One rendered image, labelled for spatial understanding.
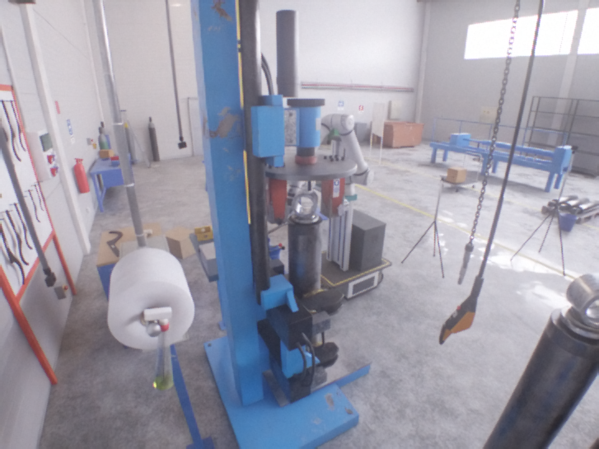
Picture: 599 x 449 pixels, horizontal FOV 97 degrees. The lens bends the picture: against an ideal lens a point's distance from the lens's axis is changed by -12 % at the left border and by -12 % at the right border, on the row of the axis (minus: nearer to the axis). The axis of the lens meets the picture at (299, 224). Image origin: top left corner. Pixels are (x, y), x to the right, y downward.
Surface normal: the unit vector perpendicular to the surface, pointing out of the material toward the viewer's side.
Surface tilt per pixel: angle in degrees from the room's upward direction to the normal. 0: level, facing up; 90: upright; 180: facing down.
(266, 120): 90
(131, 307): 90
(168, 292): 90
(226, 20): 90
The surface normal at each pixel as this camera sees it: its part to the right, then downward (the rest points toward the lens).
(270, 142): 0.47, 0.35
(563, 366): -0.79, 0.25
